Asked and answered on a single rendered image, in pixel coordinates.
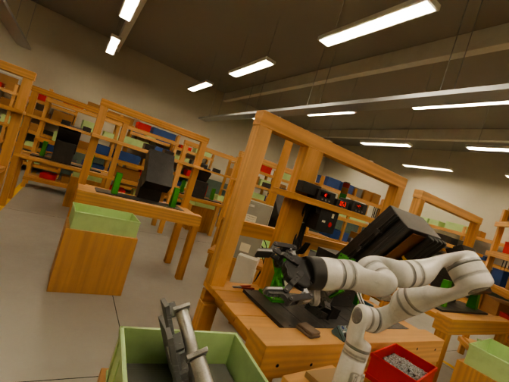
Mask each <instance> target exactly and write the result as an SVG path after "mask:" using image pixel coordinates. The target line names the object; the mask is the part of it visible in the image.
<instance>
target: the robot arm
mask: <svg viewBox="0 0 509 382"><path fill-rule="evenodd" d="M296 249H297V246H296V245H292V244H288V243H281V242H277V241H274V242H273V244H272V246H271V247H270V248H258V249H257V250H256V251H255V253H254V256H255V257H259V258H269V257H271V258H272V259H273V260H275V261H276V263H277V264H278V265H279V266H281V270H282V273H283V278H284V280H285V281H286V282H287V283H288V284H287V285H286V286H285V287H284V288H283V287H282V286H266V287H265V288H264V289H263V290H262V292H263V295H266V296H268V297H280V298H282V299H283V301H284V304H285V306H287V307H289V306H294V305H304V304H308V303H309V304H310V306H318V305H319V304H320V291H321V290H354V291H356V292H358V293H363V294H365V295H368V296H374V297H385V296H389V295H391V294H393V295H392V298H391V300H390V303H389V304H388V305H385V306H383V307H380V308H374V307H371V306H368V305H364V304H357V305H356V306H355V307H354V309H353V311H352V313H351V317H350V321H349V324H348V329H347V333H346V340H345V344H344V346H343V349H342V353H341V355H340V358H339V362H338V364H337V367H336V371H335V374H334V376H333V380H332V382H364V378H365V375H364V369H365V367H366V364H367V360H368V358H369V355H370V351H371V345H370V344H369V343H368V342H367V341H366V340H365V339H364V333H365V331H366V332H369V333H380V332H382V331H384V330H385V329H387V328H389V327H391V326H392V325H394V324H396V323H398V322H400V321H404V320H406V319H408V318H412V317H414V316H417V315H420V314H422V313H424V312H427V311H429V310H431V309H433V308H435V307H438V306H440V305H443V304H445V303H447V302H450V301H454V300H456V299H460V298H463V297H465V296H470V295H473V294H475V293H479V292H482V291H483V290H487V289H488V288H489V287H491V286H492V285H493V284H494V279H493V277H492V275H491V274H490V273H489V270H488V269H487V267H486V266H485V265H484V263H483V262H482V260H481V258H480V257H479V256H478V255H477V254H476V253H475V252H473V251H468V250H465V251H458V252H451V253H447V254H443V255H437V256H433V257H430V258H423V259H415V260H400V261H399V260H395V259H392V258H386V257H382V256H378V255H370V256H366V257H364V258H362V259H361V260H359V261H358V262H356V261H352V260H347V259H335V258H328V257H317V256H305V257H299V256H297V255H296V253H295V250H296ZM275 254H276V255H275ZM277 255H278V256H277ZM283 258H285V259H287V260H286V261H284V262H283ZM444 267H445V268H446V271H447V272H448V274H449V276H450V278H451V279H452V281H453V283H454V286H453V287H452V288H441V287H436V286H430V285H428V284H430V283H431V282H433V281H434V279H435V278H436V276H437V275H438V273H439V272H440V271H441V270H442V269H443V268H444ZM293 287H294V288H296V289H297V290H300V291H302V292H301V293H300V294H296V295H290V293H289V292H290V290H291V289H292V288H293ZM397 287H399V288H401V289H399V290H396V289H397Z"/></svg>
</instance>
